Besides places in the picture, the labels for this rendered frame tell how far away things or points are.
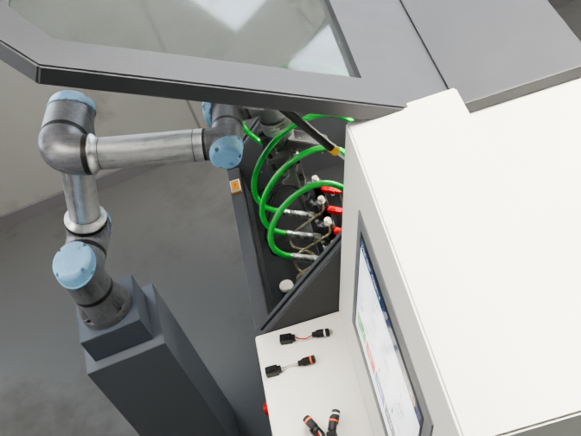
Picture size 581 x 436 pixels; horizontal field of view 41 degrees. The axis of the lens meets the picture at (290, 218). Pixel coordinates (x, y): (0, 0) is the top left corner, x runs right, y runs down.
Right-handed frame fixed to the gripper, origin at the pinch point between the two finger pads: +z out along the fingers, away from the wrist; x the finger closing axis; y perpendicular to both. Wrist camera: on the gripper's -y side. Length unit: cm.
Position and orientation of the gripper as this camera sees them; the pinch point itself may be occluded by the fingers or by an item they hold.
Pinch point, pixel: (304, 181)
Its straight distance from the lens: 209.5
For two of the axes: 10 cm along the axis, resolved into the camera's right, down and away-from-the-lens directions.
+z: 2.4, 6.5, 7.2
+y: -9.5, 2.9, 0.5
